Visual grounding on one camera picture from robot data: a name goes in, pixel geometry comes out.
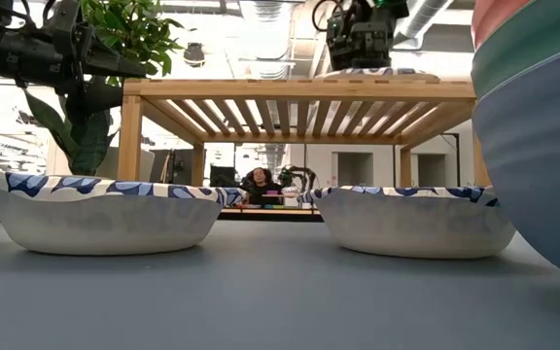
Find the person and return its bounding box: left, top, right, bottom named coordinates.
left=246, top=167, right=285, bottom=206

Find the blue ribbed bowl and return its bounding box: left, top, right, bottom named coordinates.
left=472, top=41, right=560, bottom=286

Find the black monitor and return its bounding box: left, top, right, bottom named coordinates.
left=209, top=165, right=238, bottom=189

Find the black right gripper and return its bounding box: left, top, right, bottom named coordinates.
left=325, top=0, right=410, bottom=71

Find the green ribbed bowl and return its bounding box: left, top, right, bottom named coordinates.
left=471, top=0, right=560, bottom=101

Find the tall white pot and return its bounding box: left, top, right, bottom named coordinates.
left=95, top=146, right=156, bottom=184

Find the wooden background table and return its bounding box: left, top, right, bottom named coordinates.
left=220, top=206, right=324, bottom=223

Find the slatted bamboo shelf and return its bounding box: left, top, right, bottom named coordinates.
left=117, top=77, right=493, bottom=189

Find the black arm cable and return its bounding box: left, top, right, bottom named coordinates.
left=311, top=0, right=333, bottom=33

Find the pink ribbed bowl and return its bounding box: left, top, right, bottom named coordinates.
left=471, top=0, right=534, bottom=50

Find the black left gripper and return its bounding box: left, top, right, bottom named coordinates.
left=46, top=0, right=148, bottom=123

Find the dark round ceiling fixture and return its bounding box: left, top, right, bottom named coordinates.
left=183, top=42, right=207, bottom=68

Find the leafy green plant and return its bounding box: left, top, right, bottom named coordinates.
left=78, top=0, right=187, bottom=88

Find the silver ceiling duct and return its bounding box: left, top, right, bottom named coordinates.
left=390, top=0, right=456, bottom=51

